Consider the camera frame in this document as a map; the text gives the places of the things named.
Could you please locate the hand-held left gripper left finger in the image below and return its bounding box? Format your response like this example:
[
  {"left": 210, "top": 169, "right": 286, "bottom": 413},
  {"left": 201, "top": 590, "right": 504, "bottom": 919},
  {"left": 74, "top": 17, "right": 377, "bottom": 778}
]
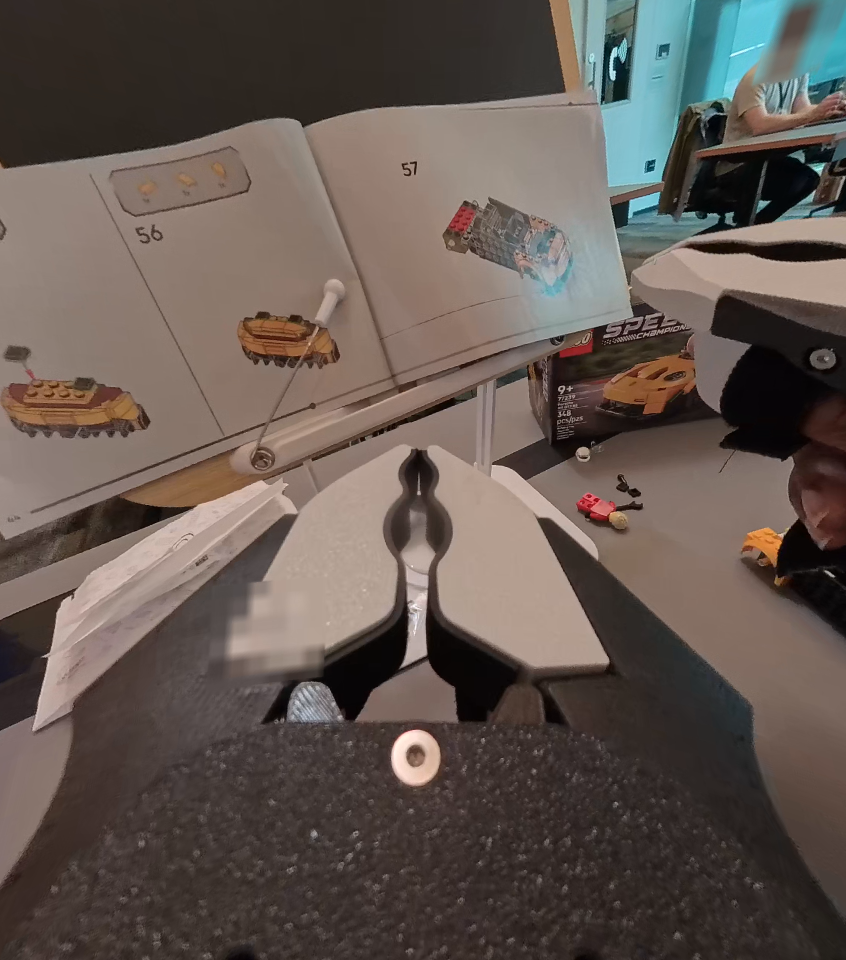
[{"left": 264, "top": 444, "right": 418, "bottom": 721}]

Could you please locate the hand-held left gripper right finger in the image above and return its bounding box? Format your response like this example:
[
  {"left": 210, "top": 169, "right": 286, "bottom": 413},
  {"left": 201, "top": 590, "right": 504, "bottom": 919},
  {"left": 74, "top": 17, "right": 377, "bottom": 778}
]
[{"left": 423, "top": 444, "right": 612, "bottom": 721}]

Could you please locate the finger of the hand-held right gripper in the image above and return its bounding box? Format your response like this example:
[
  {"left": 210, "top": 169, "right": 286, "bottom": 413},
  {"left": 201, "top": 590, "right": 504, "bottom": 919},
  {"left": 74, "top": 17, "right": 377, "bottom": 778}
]
[
  {"left": 630, "top": 246, "right": 846, "bottom": 325},
  {"left": 681, "top": 216, "right": 846, "bottom": 265}
]

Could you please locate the lego set box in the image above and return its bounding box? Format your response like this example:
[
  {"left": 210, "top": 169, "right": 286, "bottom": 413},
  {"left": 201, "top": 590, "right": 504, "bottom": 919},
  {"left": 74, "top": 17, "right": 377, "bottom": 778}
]
[{"left": 528, "top": 300, "right": 720, "bottom": 449}]

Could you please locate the black lego car chassis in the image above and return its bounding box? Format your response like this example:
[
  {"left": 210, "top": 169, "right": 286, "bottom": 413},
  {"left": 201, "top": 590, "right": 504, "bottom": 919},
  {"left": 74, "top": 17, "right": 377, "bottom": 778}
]
[{"left": 740, "top": 521, "right": 846, "bottom": 665}]

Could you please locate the lego instruction booklet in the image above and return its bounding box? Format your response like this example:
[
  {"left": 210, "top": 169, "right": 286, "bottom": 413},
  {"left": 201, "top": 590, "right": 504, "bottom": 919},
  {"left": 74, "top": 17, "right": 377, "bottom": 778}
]
[{"left": 0, "top": 101, "right": 634, "bottom": 540}]

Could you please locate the person's right hand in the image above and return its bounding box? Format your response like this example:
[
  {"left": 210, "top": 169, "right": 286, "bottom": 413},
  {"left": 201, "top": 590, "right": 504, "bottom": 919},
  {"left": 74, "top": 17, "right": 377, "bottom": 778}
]
[{"left": 786, "top": 393, "right": 846, "bottom": 552}]

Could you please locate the grey office desk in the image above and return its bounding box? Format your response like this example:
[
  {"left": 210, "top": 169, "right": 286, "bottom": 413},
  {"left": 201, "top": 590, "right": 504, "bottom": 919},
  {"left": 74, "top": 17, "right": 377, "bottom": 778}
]
[{"left": 695, "top": 105, "right": 846, "bottom": 226}]

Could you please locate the white paper bag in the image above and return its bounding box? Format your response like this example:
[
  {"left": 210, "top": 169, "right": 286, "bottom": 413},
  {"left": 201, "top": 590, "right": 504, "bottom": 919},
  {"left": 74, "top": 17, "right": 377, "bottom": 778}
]
[{"left": 33, "top": 478, "right": 298, "bottom": 732}]

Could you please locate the black tilted board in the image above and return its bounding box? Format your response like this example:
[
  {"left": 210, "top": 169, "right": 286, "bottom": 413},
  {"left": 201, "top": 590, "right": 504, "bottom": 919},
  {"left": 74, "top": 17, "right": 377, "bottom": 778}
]
[{"left": 0, "top": 0, "right": 573, "bottom": 172}]

